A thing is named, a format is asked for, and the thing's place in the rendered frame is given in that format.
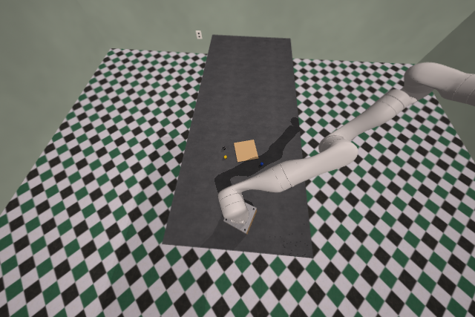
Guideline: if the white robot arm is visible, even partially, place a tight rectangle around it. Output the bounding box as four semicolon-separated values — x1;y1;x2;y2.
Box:
218;62;475;225

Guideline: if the peach flat mat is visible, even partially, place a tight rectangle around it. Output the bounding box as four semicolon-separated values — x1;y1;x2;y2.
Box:
234;140;258;162

